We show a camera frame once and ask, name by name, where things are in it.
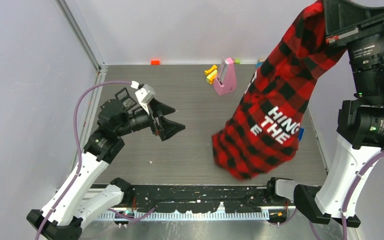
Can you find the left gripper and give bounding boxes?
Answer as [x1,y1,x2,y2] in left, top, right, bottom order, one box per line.
[116,97,185,140]

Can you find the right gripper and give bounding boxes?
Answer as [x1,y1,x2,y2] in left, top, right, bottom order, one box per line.
[320,0,384,95]

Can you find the red black plaid shirt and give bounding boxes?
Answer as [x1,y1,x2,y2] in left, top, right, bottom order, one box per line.
[211,0,346,180]

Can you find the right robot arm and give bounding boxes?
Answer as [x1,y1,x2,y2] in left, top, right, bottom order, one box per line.
[265,0,384,228]

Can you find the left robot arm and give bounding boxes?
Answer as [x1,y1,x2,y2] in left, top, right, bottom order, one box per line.
[26,97,186,240]

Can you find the black display box far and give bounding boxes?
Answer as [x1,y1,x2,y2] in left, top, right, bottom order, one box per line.
[114,87,138,111]

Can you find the orange block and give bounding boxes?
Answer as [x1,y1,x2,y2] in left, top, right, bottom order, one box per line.
[150,59,161,65]

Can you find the yellow toy blocks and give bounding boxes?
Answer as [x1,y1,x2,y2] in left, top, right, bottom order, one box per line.
[204,65,218,85]

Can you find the pink metronome box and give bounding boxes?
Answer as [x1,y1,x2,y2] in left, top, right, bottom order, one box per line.
[212,57,237,96]

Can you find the blue wooden block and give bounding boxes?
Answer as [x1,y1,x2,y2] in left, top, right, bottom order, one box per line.
[255,58,265,68]

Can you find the blue lego brick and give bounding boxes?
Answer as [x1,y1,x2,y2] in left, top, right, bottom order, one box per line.
[298,127,305,141]

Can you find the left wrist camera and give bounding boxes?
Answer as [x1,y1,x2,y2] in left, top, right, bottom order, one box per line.
[135,84,156,115]

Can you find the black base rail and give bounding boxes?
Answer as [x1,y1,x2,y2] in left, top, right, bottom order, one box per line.
[89,184,299,215]

